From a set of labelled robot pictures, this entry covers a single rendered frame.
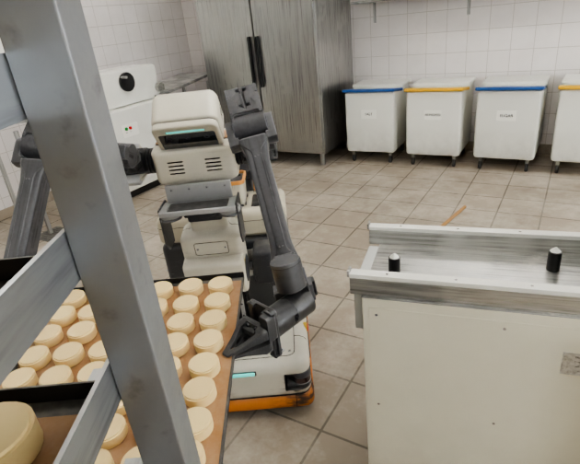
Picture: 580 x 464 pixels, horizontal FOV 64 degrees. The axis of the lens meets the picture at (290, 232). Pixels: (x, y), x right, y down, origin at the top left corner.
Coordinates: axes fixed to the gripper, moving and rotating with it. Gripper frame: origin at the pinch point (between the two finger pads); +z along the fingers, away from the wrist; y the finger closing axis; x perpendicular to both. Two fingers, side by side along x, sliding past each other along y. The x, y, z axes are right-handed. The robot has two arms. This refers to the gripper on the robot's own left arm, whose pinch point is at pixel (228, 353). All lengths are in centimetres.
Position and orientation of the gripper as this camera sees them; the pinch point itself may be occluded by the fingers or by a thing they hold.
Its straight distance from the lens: 82.9
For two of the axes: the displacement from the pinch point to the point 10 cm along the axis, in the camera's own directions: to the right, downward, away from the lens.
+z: -6.9, 3.9, -6.1
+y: 1.0, 8.9, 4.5
